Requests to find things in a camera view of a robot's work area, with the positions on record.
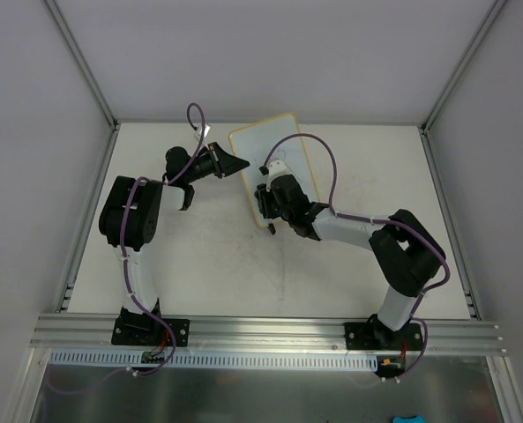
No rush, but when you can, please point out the yellow framed small whiteboard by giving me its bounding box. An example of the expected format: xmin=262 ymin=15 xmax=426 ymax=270
xmin=228 ymin=113 xmax=320 ymax=228

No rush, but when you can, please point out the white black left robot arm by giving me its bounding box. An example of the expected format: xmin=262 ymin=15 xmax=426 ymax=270
xmin=98 ymin=142 xmax=250 ymax=344

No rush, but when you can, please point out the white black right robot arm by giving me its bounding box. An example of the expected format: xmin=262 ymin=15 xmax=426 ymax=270
xmin=254 ymin=174 xmax=451 ymax=349

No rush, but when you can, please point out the blue object at bottom edge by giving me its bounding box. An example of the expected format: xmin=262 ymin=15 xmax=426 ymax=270
xmin=392 ymin=416 xmax=425 ymax=423

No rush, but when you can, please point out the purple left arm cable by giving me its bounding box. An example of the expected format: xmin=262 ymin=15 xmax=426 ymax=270
xmin=117 ymin=103 xmax=209 ymax=376

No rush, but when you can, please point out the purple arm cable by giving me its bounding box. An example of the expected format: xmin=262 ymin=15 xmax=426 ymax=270
xmin=258 ymin=132 xmax=452 ymax=318
xmin=117 ymin=103 xmax=209 ymax=376

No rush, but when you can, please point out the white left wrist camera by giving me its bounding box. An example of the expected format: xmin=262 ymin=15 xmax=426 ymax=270
xmin=194 ymin=124 xmax=211 ymax=143

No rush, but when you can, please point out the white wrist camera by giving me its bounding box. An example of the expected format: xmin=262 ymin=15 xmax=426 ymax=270
xmin=265 ymin=160 xmax=290 ymax=191
xmin=194 ymin=124 xmax=211 ymax=143

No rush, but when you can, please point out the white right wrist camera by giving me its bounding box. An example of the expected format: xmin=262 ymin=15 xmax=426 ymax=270
xmin=265 ymin=160 xmax=290 ymax=191

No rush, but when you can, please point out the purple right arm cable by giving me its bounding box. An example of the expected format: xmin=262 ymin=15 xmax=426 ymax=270
xmin=258 ymin=132 xmax=452 ymax=318

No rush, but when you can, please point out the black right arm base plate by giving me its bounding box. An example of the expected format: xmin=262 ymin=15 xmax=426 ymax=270
xmin=344 ymin=321 xmax=424 ymax=352

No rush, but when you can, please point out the right aluminium frame post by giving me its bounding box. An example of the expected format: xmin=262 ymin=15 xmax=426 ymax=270
xmin=421 ymin=0 xmax=509 ymax=133

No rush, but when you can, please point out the aluminium frame post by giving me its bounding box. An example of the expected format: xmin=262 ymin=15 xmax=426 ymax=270
xmin=421 ymin=0 xmax=509 ymax=133
xmin=41 ymin=0 xmax=117 ymax=129

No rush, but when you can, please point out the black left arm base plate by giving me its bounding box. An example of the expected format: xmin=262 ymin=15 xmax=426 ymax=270
xmin=111 ymin=315 xmax=191 ymax=347

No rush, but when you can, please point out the left aluminium frame post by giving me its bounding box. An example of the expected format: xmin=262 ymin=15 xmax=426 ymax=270
xmin=41 ymin=0 xmax=117 ymax=129

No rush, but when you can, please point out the white slotted cable duct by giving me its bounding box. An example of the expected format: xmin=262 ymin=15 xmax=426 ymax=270
xmin=49 ymin=348 xmax=378 ymax=373

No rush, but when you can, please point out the aluminium mounting rail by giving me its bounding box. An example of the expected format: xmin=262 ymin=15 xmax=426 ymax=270
xmin=29 ymin=313 xmax=508 ymax=356

